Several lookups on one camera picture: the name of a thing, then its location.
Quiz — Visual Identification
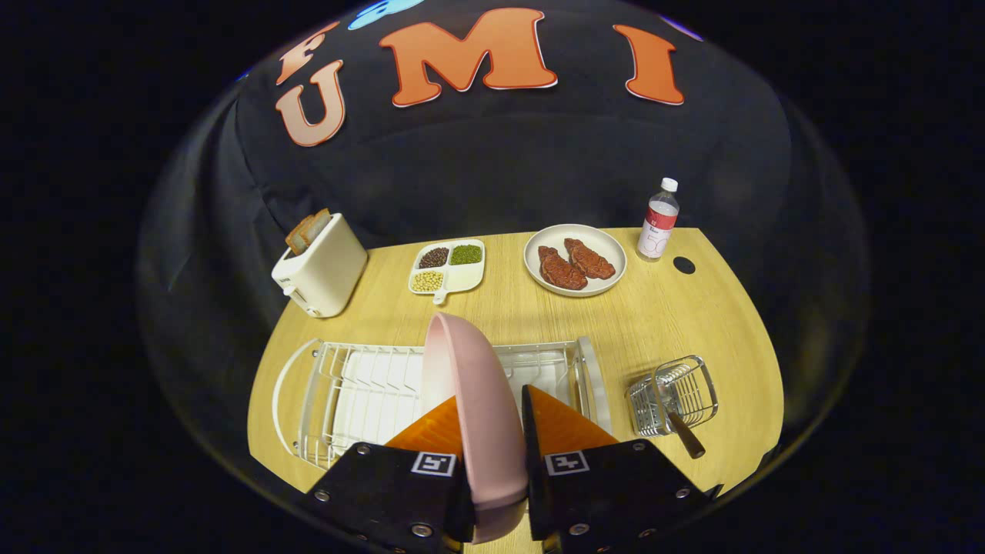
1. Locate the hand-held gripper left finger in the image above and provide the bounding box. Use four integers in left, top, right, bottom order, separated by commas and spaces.
299, 395, 476, 554

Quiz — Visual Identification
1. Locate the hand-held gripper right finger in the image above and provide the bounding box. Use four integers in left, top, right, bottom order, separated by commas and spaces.
521, 384, 722, 554

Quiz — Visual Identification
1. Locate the pink plate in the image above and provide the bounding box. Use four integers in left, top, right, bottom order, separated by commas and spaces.
421, 312, 530, 544

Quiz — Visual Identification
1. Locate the white wire dish rack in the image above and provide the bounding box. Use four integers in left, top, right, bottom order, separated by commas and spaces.
272, 335, 613, 470

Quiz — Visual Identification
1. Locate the metal wire basket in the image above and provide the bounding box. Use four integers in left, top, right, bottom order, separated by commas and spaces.
626, 355, 719, 438

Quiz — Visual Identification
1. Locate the dark-handled metal spoon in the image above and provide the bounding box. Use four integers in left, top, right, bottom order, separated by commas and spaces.
654, 381, 706, 460

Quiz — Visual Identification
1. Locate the white divided snack dish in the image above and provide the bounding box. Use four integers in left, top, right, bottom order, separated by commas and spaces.
408, 239, 486, 305

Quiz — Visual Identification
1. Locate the cream round steak plate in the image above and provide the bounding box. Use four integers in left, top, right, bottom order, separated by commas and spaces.
523, 224, 628, 298

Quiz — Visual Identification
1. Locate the red raw steak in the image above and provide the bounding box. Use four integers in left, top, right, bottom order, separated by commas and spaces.
564, 238, 616, 280
537, 245, 588, 291

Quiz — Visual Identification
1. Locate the white toaster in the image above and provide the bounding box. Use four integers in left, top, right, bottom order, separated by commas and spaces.
271, 213, 369, 319

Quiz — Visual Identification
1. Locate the red-labelled clear water bottle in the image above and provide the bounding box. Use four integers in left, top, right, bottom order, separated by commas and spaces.
636, 178, 680, 263

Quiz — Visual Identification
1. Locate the black backdrop cloth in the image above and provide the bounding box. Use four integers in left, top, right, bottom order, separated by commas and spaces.
137, 0, 870, 462

